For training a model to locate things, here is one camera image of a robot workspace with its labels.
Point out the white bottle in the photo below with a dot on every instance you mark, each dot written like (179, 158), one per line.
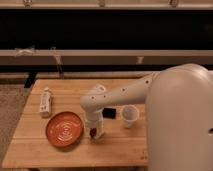
(45, 103)

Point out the white plastic cup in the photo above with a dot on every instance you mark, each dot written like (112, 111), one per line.
(129, 115)

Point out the wooden table board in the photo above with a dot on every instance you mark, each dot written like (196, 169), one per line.
(30, 148)

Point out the white rail beam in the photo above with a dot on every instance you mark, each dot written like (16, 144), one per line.
(106, 53)

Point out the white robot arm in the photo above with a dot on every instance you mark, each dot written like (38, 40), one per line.
(179, 115)

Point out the orange bowl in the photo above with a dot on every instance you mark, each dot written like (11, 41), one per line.
(64, 129)

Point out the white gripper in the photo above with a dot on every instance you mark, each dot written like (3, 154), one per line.
(95, 120)

